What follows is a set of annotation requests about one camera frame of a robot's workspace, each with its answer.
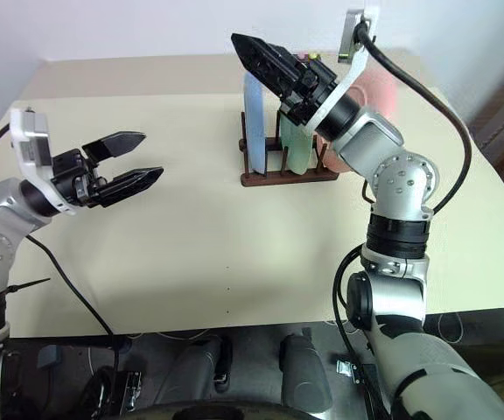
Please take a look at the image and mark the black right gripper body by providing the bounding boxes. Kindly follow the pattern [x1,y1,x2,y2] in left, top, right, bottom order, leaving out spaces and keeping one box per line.
[279,54,339,127]

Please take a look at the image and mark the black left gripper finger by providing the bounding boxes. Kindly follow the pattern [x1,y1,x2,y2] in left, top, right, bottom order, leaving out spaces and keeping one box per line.
[89,166,166,208]
[80,129,149,161]

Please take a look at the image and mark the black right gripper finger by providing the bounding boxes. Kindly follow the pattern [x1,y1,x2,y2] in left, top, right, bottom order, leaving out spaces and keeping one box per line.
[232,40,291,102]
[231,33,298,74]

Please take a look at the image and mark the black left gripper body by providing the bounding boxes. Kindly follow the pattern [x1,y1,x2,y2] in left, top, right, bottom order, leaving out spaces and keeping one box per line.
[50,148,107,209]

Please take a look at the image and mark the green plate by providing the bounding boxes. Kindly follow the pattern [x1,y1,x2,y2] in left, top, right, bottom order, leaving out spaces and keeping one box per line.
[277,109,314,176]

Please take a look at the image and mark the blue plate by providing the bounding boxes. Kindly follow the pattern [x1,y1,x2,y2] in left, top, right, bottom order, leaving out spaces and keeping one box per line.
[243,72,268,175]

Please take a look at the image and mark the pink plate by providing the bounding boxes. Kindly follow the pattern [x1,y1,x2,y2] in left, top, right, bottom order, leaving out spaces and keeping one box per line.
[312,69,399,174]

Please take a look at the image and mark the wooden dish rack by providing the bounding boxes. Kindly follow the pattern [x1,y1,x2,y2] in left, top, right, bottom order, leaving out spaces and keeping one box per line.
[238,111,340,187]

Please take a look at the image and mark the dark grey rounded shape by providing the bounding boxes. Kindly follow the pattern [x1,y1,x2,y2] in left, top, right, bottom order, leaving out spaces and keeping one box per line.
[152,335,236,407]
[279,333,334,413]

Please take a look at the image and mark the black round base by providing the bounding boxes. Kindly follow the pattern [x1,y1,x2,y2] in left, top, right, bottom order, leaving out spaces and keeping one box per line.
[132,398,321,420]

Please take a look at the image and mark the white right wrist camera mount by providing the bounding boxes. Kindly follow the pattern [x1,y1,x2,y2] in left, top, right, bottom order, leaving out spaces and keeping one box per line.
[306,0,382,132]

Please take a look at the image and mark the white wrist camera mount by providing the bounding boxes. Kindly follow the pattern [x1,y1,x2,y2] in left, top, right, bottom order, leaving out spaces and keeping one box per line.
[306,0,382,132]
[9,107,79,217]

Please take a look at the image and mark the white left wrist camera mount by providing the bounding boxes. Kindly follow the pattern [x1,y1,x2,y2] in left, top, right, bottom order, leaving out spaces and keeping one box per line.
[9,107,79,217]

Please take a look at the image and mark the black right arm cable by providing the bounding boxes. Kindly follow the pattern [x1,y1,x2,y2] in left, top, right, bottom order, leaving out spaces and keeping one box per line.
[332,19,473,373]

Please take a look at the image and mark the black cable tie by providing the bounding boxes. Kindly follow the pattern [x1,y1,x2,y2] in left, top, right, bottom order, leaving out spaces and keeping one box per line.
[4,276,53,294]

